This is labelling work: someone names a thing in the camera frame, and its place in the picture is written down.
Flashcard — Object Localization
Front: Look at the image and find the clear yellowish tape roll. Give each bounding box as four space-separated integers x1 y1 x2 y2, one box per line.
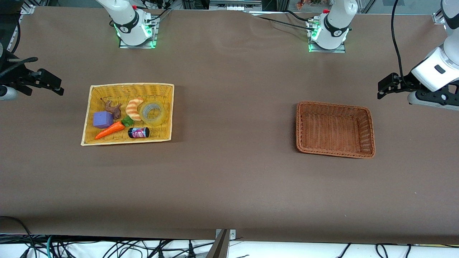
139 101 167 126

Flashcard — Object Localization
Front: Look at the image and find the purple cube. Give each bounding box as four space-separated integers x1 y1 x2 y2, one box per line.
93 111 114 129

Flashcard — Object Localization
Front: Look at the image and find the brown toy root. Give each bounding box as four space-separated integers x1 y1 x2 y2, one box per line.
101 98 122 120

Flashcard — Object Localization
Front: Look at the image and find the brown wicker basket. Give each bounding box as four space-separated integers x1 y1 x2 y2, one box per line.
296 101 376 159

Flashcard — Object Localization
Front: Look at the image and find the orange toy carrot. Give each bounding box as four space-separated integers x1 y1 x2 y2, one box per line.
95 116 135 140

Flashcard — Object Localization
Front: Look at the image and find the toy croissant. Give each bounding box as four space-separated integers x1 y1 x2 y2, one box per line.
126 97 144 121

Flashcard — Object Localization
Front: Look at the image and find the dark soda can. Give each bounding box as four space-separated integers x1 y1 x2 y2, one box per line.
128 127 150 139

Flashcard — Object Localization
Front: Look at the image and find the yellow wicker basket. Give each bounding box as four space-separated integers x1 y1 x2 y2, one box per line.
81 83 175 146

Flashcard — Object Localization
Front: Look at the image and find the grey background equipment box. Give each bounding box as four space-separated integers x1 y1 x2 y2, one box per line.
209 0 263 11

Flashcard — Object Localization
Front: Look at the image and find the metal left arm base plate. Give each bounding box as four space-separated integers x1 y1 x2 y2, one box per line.
308 19 347 53

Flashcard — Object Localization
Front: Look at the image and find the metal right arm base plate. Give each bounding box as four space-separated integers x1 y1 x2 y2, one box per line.
119 15 157 49

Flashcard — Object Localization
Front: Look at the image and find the black table cable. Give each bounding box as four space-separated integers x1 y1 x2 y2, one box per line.
251 15 316 31
283 10 316 24

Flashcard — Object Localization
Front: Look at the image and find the black looped floor cable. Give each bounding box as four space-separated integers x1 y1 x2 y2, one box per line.
0 216 36 258

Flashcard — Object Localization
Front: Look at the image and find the metal table edge bracket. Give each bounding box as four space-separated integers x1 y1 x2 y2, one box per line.
206 229 237 258

